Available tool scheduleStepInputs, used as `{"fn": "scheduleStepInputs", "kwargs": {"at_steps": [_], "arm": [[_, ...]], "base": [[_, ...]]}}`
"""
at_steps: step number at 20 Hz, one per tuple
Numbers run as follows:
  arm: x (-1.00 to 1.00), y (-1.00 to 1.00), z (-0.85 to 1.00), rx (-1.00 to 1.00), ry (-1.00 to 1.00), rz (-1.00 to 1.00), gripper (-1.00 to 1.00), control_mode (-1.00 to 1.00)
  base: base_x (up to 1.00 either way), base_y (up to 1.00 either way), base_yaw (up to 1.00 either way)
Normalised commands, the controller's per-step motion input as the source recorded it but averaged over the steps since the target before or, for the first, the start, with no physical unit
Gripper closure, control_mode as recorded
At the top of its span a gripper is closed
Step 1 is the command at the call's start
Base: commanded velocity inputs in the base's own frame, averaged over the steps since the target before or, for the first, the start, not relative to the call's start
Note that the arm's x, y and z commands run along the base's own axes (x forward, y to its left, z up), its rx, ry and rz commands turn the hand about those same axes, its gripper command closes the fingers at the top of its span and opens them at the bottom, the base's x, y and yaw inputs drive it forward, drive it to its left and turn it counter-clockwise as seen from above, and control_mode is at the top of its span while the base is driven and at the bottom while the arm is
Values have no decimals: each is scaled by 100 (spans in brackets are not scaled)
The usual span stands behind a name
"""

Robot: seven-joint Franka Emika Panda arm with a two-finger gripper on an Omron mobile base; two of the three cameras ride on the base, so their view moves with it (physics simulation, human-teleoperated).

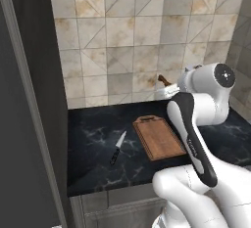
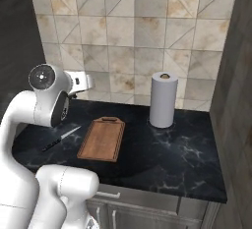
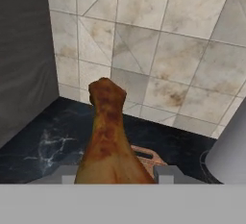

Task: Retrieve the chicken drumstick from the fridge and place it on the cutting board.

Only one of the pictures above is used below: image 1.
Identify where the black fridge door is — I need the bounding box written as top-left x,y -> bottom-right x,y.
0,0 -> 68,228

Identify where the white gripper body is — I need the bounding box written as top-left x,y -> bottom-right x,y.
166,84 -> 181,99

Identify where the black-handled kitchen knife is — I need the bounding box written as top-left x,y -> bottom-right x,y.
109,129 -> 127,166

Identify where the black fridge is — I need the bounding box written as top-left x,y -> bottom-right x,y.
5,0 -> 76,228

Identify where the brown wooden cutting board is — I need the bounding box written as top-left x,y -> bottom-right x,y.
131,114 -> 188,162

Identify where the grey drawer front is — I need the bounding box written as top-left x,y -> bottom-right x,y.
80,183 -> 165,214

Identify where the brown-handled tool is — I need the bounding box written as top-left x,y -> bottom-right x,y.
157,73 -> 174,88

